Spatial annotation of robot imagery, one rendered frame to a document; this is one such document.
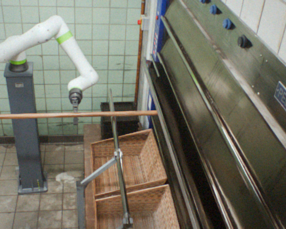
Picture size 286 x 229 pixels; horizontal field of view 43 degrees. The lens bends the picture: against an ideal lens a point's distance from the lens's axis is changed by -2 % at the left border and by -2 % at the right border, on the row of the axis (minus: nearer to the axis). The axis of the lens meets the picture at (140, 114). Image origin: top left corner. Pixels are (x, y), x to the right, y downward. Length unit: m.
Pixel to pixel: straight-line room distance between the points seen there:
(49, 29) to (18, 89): 0.68
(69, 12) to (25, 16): 0.38
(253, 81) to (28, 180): 2.58
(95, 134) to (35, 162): 0.58
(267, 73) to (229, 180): 0.48
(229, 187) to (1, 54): 1.79
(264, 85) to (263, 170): 0.27
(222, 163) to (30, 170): 2.18
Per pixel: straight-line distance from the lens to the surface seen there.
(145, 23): 3.08
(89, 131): 3.25
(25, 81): 2.90
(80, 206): 2.36
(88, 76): 2.58
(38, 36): 2.42
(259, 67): 1.27
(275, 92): 1.17
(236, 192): 1.45
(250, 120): 1.32
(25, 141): 3.21
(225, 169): 1.53
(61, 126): 3.95
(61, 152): 3.94
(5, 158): 3.97
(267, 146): 1.22
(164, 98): 2.16
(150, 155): 2.77
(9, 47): 2.62
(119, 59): 3.57
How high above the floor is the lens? 2.52
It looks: 34 degrees down
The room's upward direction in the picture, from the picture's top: 5 degrees clockwise
